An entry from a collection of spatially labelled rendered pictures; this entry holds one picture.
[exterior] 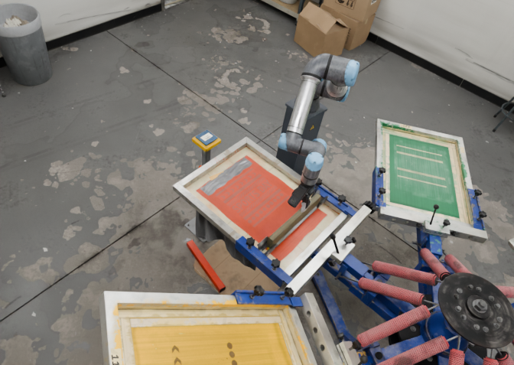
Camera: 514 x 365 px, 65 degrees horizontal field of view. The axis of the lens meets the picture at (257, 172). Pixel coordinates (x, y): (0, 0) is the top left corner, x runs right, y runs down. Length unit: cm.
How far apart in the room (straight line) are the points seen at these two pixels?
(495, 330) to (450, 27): 418
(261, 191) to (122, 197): 153
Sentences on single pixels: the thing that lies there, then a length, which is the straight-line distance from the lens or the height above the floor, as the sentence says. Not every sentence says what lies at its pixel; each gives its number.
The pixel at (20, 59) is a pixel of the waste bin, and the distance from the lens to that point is 456.
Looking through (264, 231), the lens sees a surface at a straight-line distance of 211.
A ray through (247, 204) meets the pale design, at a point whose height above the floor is 96.
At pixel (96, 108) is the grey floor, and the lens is 432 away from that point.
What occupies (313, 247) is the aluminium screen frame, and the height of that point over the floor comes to 99.
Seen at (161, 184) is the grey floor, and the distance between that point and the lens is 352.
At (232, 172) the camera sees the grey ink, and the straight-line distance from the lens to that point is 233.
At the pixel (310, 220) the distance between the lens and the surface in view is 220.
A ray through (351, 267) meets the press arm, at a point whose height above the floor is 104.
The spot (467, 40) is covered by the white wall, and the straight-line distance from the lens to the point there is 547.
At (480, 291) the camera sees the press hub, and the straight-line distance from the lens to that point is 188.
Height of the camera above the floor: 270
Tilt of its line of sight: 48 degrees down
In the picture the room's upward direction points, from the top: 10 degrees clockwise
